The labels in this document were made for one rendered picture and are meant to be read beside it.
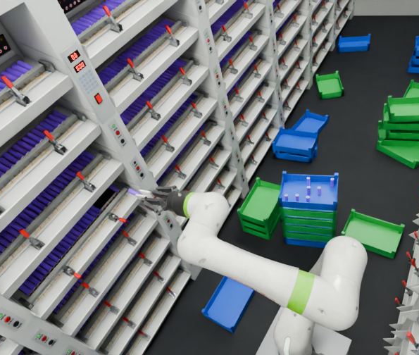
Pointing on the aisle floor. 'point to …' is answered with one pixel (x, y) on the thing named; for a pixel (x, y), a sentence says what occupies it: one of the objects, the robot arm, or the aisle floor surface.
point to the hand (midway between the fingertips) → (144, 195)
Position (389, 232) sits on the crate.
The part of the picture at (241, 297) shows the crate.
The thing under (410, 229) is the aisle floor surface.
